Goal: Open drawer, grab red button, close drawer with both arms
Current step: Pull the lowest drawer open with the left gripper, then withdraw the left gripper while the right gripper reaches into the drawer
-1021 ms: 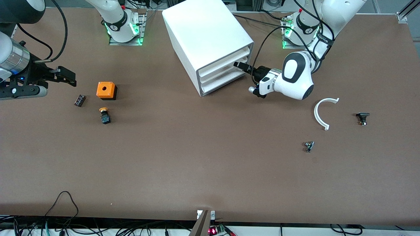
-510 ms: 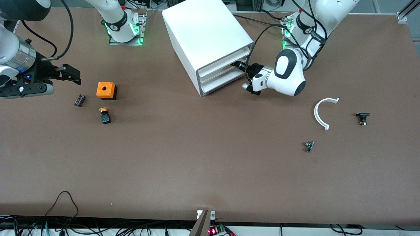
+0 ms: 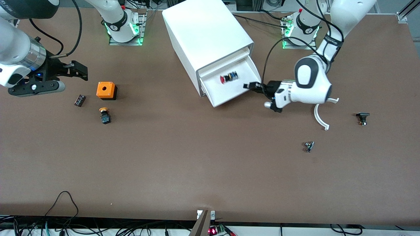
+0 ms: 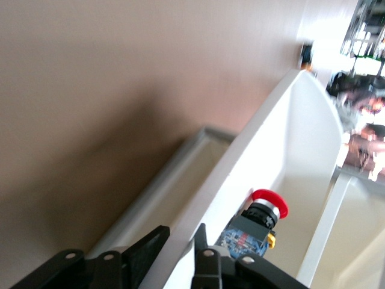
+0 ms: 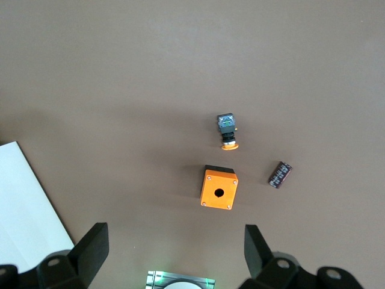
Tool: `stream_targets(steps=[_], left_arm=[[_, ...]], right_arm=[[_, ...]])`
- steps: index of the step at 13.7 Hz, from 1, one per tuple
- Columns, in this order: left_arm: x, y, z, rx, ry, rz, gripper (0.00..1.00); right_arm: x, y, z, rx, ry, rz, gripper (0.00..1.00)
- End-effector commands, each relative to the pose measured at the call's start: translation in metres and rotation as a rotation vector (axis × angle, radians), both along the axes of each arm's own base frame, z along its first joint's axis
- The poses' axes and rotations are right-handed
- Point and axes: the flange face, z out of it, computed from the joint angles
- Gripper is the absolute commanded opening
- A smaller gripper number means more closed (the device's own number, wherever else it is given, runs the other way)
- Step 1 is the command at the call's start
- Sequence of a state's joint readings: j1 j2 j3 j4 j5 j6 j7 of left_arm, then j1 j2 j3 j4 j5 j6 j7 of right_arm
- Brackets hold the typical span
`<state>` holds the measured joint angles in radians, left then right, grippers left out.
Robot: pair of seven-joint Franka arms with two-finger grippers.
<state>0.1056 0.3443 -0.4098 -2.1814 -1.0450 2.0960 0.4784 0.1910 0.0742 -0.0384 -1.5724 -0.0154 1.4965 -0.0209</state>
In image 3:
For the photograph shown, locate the white drawer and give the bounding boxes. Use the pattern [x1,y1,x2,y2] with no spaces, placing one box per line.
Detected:
[197,47,253,78]
[199,55,263,108]

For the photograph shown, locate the red push button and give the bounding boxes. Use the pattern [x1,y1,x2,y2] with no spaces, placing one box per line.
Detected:
[220,71,239,85]

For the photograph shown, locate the white drawer front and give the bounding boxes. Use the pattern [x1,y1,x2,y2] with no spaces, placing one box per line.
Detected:
[197,47,253,78]

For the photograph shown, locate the yellow push button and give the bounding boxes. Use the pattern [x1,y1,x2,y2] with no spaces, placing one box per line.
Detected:
[99,108,111,125]

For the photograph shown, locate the white drawer cabinet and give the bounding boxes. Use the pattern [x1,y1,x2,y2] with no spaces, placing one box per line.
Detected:
[162,0,255,98]

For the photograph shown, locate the orange box with hole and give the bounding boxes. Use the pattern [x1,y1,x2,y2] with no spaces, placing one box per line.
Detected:
[96,82,117,101]

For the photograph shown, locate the circuit board with red light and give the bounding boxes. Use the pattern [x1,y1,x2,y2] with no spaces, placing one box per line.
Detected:
[208,225,237,236]

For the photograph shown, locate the aluminium profile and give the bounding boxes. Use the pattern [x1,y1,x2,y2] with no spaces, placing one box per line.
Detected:
[396,0,420,24]

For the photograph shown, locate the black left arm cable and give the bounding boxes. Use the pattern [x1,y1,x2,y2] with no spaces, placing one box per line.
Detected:
[262,0,344,86]

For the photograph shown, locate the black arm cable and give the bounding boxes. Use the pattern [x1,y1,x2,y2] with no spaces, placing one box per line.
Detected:
[29,0,82,57]
[262,0,344,86]

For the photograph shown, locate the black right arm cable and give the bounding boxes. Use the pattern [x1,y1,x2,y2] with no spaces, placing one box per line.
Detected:
[29,0,82,57]

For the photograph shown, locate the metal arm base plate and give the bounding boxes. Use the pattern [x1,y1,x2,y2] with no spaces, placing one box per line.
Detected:
[282,15,317,50]
[109,12,146,46]

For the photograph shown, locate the white half-ring bracket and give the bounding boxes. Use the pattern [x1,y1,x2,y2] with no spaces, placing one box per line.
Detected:
[314,98,340,131]

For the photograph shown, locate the black cable behind cabinet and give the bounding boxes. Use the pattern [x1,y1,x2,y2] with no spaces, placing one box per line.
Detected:
[232,14,290,30]

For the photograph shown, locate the black looped cable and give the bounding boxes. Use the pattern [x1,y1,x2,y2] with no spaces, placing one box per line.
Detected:
[44,191,79,227]

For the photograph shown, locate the grey metal post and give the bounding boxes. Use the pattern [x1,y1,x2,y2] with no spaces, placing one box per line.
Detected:
[189,210,211,236]

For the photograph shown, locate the black curled cable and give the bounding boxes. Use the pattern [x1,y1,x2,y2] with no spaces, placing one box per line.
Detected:
[329,224,363,236]

